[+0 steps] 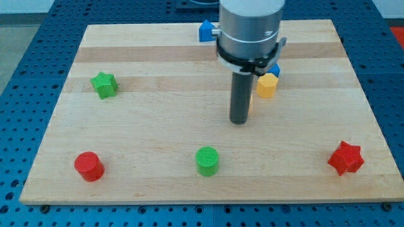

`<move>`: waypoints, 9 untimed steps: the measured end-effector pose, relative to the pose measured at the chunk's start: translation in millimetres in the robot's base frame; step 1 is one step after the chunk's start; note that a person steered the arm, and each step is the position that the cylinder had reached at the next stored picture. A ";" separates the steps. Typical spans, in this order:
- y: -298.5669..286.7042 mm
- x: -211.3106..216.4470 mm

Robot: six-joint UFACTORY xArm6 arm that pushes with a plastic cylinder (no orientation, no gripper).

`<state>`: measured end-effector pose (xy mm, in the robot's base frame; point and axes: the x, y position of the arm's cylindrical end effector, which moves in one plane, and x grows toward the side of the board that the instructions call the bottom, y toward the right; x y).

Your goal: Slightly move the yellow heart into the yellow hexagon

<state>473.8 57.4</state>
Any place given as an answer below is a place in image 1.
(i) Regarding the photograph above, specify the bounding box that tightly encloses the red star block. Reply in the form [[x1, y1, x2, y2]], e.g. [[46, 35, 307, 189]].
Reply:
[[328, 141, 365, 176]]

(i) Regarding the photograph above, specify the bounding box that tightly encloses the black clamp ring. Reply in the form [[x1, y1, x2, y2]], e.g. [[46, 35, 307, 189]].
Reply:
[[215, 37, 288, 77]]

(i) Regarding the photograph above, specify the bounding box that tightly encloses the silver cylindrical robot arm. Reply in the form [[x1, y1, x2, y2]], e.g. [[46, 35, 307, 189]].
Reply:
[[218, 0, 285, 59]]

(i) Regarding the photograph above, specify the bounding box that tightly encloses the wooden board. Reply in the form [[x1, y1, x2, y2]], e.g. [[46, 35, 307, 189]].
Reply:
[[20, 20, 403, 205]]

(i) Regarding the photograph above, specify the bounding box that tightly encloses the yellow hexagon block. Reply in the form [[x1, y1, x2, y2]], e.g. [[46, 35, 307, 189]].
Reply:
[[256, 73, 278, 98]]

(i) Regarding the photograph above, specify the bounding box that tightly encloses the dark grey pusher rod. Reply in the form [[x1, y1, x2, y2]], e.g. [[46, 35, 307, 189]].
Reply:
[[229, 73, 253, 125]]

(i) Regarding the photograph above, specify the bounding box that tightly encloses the green cylinder block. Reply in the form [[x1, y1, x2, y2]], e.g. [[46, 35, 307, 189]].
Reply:
[[196, 146, 219, 177]]

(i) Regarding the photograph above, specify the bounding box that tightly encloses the blue house-shaped block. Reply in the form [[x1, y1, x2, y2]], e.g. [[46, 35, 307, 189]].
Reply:
[[198, 20, 216, 42]]

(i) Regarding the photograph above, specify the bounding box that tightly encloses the green star block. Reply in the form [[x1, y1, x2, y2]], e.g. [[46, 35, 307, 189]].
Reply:
[[90, 72, 118, 99]]

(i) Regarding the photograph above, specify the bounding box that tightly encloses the red cylinder block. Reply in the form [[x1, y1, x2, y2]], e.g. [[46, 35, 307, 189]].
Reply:
[[74, 151, 105, 182]]

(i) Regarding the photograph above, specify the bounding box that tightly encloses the blue block behind hexagon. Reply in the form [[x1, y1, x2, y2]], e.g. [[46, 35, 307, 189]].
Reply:
[[267, 64, 281, 78]]

